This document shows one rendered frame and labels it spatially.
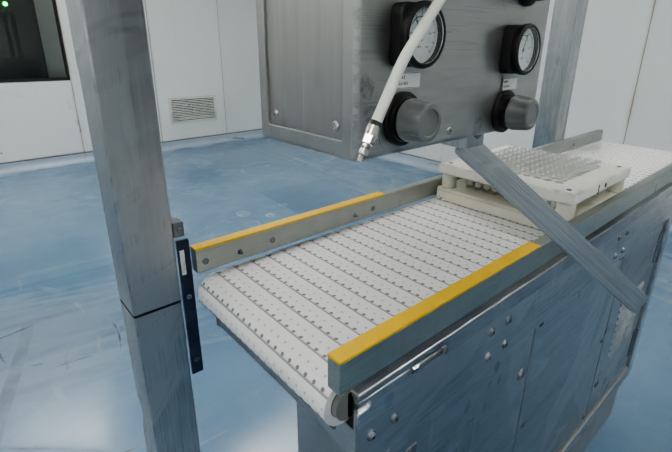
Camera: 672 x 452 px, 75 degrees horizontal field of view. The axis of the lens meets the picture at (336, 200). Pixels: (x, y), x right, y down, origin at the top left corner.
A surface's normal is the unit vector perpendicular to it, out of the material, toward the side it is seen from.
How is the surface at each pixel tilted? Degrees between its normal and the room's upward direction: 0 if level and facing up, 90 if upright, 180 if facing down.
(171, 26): 90
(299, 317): 0
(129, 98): 90
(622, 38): 90
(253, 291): 0
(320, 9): 90
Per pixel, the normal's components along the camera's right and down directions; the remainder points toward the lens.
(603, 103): -0.75, 0.22
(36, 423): 0.00, -0.94
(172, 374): 0.65, 0.25
